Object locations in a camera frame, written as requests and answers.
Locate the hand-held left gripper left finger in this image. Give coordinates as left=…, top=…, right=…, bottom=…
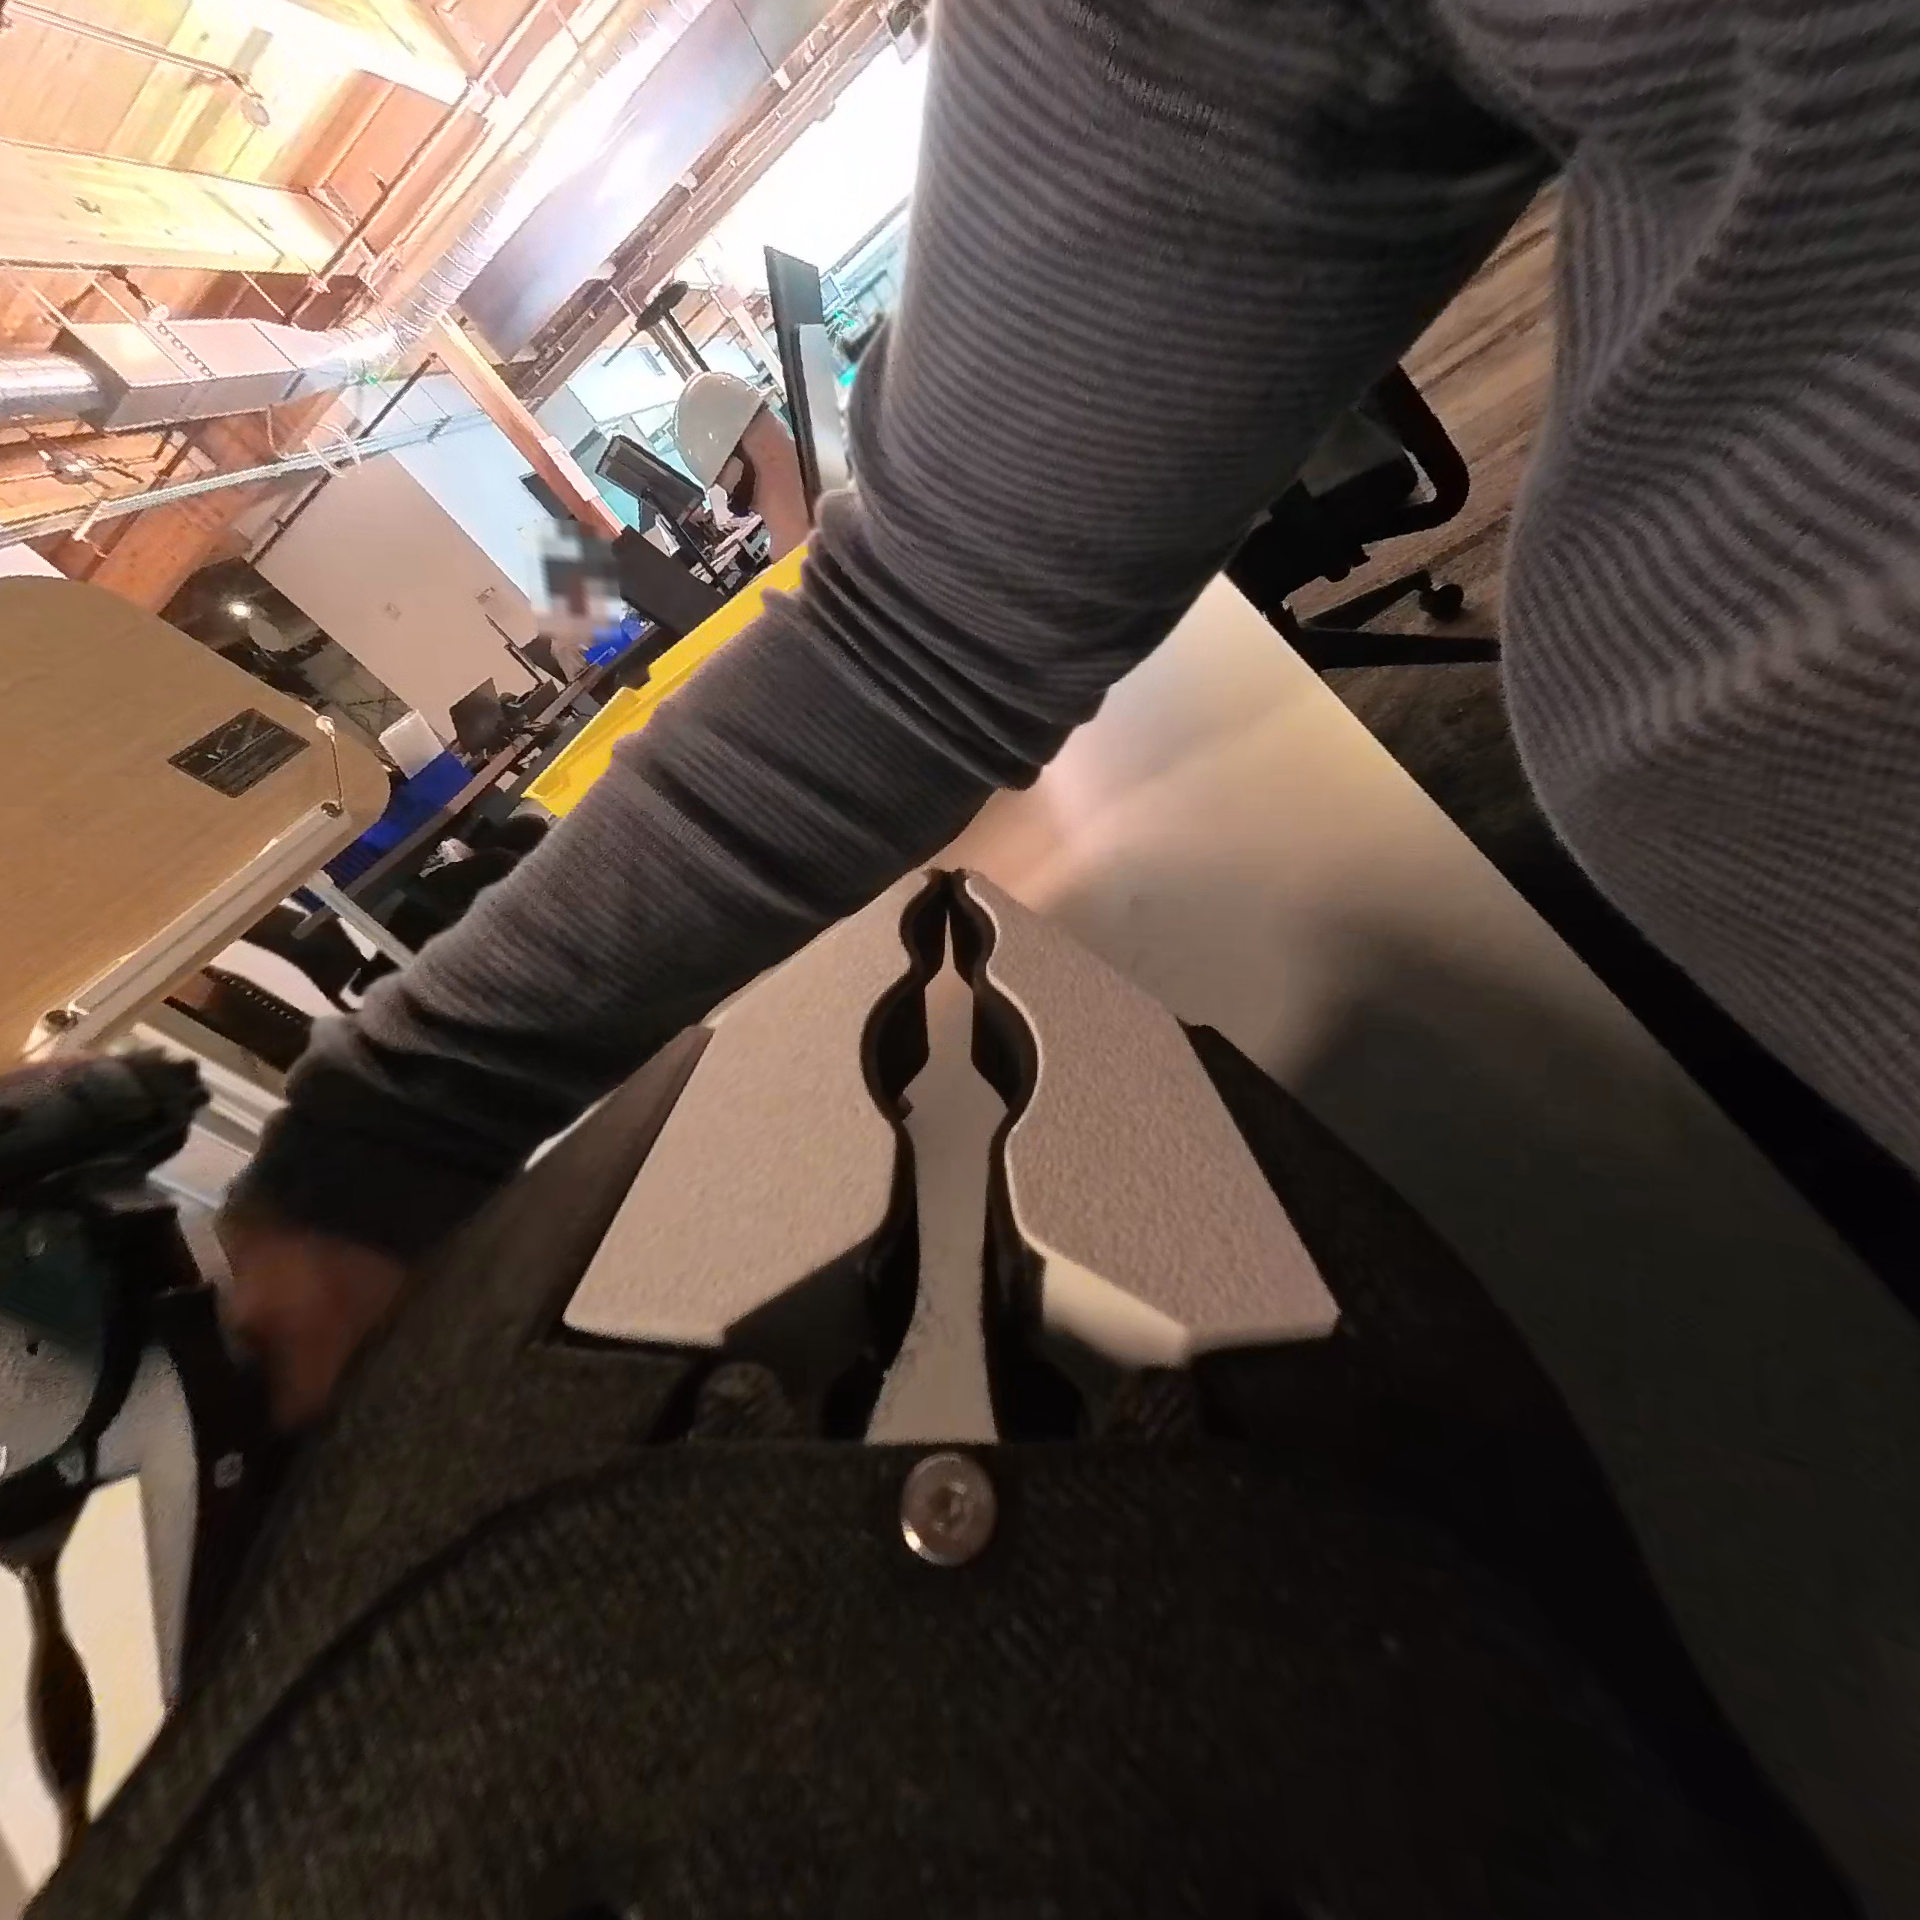
left=561, top=866, right=961, bottom=1353

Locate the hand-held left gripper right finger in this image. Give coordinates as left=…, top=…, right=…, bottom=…
left=957, top=866, right=1341, bottom=1370

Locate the person's right hand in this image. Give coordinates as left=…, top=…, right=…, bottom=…
left=224, top=1231, right=414, bottom=1434

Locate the black office chair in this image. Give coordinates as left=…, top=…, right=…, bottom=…
left=1226, top=364, right=1507, bottom=671
left=239, top=810, right=556, bottom=1022

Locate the stack of blue bins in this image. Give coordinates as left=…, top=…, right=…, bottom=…
left=322, top=742, right=505, bottom=887

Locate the yellow plastic bin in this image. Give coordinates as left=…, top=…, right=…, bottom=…
left=525, top=542, right=818, bottom=824

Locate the white hard hat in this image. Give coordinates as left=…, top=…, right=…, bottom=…
left=671, top=371, right=775, bottom=485

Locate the person's torso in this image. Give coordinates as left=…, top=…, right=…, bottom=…
left=1426, top=0, right=1920, bottom=1179

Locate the black computer monitor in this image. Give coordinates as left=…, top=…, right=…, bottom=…
left=763, top=244, right=850, bottom=520

